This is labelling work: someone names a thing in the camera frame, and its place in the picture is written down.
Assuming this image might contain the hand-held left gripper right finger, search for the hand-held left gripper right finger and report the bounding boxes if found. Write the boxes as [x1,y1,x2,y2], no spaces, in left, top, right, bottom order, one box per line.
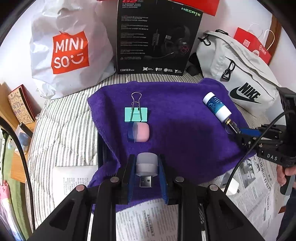
[158,154,266,241]

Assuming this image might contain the dark glass bottle gold trim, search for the dark glass bottle gold trim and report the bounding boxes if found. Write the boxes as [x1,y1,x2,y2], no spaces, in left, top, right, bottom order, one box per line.
[224,118,241,135]

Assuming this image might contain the clear box with blue cube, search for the clear box with blue cube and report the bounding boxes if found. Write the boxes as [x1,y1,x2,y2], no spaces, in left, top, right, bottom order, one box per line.
[17,132,31,153]

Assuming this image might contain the white usb night light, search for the white usb night light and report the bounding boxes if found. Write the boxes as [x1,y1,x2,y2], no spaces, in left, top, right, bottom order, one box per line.
[135,152,159,188]

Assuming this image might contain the patterned notebook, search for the patterned notebook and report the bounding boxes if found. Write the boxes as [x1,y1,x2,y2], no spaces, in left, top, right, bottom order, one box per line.
[8,85,36,124]

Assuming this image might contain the red paper bag white handles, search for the red paper bag white handles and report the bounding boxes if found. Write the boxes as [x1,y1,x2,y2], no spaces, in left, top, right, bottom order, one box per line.
[233,23,275,65]

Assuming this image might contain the striped bedsheet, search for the striped bedsheet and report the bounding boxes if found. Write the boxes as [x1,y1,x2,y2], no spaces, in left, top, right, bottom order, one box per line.
[24,74,285,241]

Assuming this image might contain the black headset box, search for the black headset box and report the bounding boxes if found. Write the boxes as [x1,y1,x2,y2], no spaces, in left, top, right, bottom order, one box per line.
[116,0,204,76]

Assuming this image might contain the brown wooden frame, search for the brown wooden frame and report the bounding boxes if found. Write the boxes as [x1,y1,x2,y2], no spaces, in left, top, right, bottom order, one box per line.
[269,15,282,66]

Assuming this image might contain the black cable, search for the black cable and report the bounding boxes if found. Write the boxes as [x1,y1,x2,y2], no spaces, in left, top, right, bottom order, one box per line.
[223,110,296,194]
[0,117,36,232]

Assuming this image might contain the blue and white bottle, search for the blue and white bottle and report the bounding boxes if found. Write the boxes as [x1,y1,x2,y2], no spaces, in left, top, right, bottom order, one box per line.
[203,92,232,122]

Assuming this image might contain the person's right hand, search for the person's right hand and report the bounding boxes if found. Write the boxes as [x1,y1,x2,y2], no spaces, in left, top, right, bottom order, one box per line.
[277,164,296,186]

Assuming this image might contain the purple towel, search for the purple towel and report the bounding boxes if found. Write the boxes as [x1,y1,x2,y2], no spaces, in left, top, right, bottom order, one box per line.
[87,77,255,214]

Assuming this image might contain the pink and blue eraser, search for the pink and blue eraser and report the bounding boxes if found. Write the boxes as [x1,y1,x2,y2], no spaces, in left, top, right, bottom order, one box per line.
[127,122,150,142]

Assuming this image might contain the white power adapter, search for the white power adapter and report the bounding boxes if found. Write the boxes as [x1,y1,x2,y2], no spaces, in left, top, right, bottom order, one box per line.
[223,180,240,195]

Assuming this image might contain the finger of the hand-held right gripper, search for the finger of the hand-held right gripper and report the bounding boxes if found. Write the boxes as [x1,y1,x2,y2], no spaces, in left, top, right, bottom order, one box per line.
[238,127,262,138]
[235,133,260,150]

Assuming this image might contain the red gift bag gold cherries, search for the red gift bag gold cherries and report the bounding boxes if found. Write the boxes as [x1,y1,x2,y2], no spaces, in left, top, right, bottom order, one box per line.
[97,0,220,16]

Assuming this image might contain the small black stick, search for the small black stick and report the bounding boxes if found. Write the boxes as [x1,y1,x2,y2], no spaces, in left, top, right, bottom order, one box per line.
[19,123,34,137]

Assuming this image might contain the green cloth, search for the green cloth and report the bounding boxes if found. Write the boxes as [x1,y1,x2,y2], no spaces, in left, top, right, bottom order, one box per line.
[0,134,31,234]

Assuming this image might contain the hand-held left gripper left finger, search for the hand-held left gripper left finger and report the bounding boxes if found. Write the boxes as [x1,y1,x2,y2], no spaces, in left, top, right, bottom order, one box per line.
[28,154,137,241]

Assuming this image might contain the grey waist bag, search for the grey waist bag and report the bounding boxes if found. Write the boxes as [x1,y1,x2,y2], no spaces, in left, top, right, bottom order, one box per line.
[188,30,281,116]

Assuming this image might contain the white plastic shopping bag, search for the white plastic shopping bag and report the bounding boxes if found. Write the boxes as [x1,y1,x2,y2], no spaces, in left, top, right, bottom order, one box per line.
[30,0,117,100]

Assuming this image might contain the wooden nightstand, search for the wooden nightstand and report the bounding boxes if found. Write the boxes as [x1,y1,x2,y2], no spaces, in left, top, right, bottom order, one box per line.
[10,151,30,184]

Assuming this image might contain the green binder clip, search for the green binder clip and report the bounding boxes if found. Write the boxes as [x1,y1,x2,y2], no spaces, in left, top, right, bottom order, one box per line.
[124,92,148,123]

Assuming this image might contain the pink patterned cloth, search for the pink patterned cloth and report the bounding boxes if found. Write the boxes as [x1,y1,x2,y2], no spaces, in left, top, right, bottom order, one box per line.
[0,181,11,209]

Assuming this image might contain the newspaper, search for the newspaper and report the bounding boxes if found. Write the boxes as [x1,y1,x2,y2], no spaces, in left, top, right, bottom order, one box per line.
[53,154,285,241]

